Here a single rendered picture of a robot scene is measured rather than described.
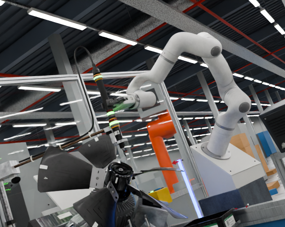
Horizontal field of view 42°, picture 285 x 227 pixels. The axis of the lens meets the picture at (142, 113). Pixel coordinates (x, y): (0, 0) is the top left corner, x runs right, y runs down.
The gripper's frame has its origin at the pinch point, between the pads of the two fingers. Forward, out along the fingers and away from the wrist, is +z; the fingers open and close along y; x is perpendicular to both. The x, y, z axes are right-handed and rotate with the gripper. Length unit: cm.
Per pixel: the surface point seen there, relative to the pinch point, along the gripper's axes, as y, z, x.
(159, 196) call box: 21, -32, -52
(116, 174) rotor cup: -6.9, 14.0, -35.0
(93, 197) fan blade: -10, 31, -41
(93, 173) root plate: 3.6, 18.1, -30.9
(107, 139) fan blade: 13.3, -3.4, -14.9
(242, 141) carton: 379, -711, -13
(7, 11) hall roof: 552, -281, 441
